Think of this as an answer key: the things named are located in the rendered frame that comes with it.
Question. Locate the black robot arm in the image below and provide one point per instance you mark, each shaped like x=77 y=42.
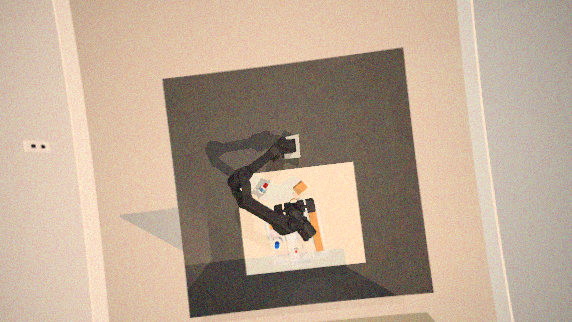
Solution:
x=281 y=223

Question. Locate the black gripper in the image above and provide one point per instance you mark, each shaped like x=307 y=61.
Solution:
x=310 y=205

